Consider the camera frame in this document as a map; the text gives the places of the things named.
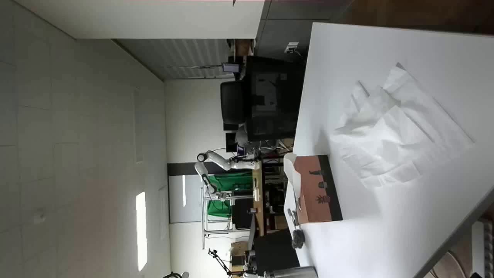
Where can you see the small white robot arm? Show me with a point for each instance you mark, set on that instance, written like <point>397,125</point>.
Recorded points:
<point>218,159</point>

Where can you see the pink and black tissue box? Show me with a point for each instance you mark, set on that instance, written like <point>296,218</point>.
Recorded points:
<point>316,190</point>

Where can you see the brown cardboard box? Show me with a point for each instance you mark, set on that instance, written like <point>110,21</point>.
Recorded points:
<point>241,48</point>

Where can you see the green cloth bag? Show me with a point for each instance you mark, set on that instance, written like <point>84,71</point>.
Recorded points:
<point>218,208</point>
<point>234,182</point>

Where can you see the black office chair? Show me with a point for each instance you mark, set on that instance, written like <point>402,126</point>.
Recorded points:
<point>268,97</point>

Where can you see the white whiteboard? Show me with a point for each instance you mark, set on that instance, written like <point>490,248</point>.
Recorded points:
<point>184,201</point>

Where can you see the white plug adapter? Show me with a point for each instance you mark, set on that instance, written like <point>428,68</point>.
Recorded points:
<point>292,46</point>

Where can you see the grey roller shutter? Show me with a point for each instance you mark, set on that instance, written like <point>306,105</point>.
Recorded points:
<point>175,55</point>

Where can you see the small black device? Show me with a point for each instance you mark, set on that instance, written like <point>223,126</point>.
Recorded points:
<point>299,238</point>

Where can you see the clear plastic bag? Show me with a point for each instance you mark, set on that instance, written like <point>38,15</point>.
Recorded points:
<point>360,128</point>

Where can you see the black computer monitor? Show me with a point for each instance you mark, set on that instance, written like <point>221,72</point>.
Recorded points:
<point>275,252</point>

